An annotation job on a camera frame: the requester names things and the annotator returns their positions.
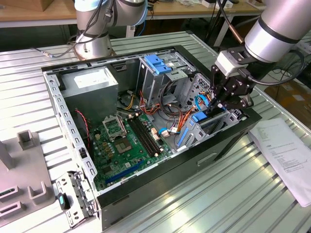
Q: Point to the black open PC case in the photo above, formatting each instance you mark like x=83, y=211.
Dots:
x=175, y=179

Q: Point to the grey metal disk bay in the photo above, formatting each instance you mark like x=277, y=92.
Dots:
x=194, y=138

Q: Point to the grey metal slot bracket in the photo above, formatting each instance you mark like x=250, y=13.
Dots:
x=80, y=196

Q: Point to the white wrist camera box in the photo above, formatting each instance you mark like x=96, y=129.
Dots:
x=228, y=64

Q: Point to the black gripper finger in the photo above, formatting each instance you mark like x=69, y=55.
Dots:
x=238, y=103
x=215, y=82

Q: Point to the grey parts rack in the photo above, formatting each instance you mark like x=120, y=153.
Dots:
x=24, y=170

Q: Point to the wooden desk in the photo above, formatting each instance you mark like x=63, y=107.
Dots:
x=36, y=14

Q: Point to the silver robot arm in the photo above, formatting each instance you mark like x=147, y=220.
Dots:
x=274, y=31

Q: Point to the small black switch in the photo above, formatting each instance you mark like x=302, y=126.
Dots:
x=82, y=153

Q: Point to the black RAM slot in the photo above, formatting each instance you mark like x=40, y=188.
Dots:
x=148, y=134
x=142, y=137

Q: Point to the blue expansion slot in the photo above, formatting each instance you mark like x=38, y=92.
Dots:
x=125, y=173

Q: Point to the hard disk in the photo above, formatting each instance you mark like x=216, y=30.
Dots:
x=199, y=116

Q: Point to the grey power supply unit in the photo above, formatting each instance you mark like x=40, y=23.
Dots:
x=90, y=97

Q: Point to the green motherboard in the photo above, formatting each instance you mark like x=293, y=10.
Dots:
x=136, y=155

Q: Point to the brown cardboard floor box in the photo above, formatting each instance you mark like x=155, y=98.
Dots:
x=294, y=99

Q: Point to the blue plastic cage latch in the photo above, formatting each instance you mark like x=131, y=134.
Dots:
x=155, y=64

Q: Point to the grey metal drive cage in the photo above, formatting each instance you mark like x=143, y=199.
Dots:
x=155, y=85

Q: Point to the white printed paper sheet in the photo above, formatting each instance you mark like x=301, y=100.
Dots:
x=279, y=150

